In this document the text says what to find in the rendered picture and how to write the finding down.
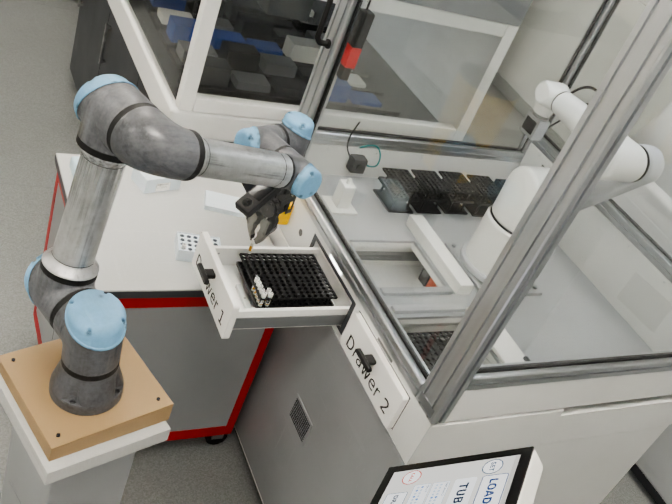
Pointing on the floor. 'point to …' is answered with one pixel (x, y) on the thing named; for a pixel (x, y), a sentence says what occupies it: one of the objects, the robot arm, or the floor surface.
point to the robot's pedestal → (65, 468)
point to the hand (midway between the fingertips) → (253, 238)
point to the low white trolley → (171, 298)
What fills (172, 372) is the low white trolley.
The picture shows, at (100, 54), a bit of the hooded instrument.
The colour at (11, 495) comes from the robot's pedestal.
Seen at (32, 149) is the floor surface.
